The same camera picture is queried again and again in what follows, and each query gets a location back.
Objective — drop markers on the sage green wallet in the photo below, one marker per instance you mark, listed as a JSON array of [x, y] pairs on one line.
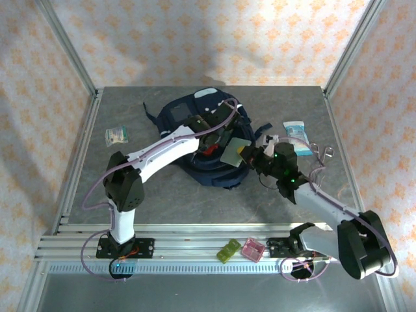
[[232, 152]]

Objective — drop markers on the navy blue backpack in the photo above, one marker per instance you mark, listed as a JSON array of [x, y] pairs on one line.
[[182, 110]]

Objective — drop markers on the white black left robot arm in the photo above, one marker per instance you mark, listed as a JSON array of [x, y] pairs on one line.
[[162, 152]]

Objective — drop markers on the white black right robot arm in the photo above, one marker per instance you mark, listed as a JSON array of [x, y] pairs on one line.
[[318, 201]]

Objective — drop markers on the blue wet wipes pack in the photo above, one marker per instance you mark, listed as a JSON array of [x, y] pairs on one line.
[[294, 130]]

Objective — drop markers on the silver metal eyelash curler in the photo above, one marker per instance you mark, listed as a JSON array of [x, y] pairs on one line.
[[313, 149]]

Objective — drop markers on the small pink plastic box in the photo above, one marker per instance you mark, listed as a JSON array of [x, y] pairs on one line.
[[253, 249]]

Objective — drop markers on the small green plastic box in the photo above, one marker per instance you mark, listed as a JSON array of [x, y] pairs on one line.
[[228, 251]]

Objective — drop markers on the small green tissue packet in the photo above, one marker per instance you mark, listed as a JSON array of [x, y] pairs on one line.
[[116, 136]]

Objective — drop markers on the grey metal panel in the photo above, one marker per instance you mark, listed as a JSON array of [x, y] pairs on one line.
[[195, 292]]

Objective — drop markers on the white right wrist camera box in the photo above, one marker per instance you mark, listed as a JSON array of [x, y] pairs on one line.
[[270, 144]]

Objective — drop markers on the aluminium side rail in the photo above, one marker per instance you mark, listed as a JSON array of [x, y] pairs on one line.
[[344, 156], [81, 156]]

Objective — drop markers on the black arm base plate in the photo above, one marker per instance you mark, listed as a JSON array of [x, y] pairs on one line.
[[146, 247], [276, 248]]

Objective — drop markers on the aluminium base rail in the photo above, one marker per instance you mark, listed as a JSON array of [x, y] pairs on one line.
[[195, 242]]

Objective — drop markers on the aluminium frame post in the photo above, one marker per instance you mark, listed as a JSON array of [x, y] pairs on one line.
[[65, 45], [349, 45]]

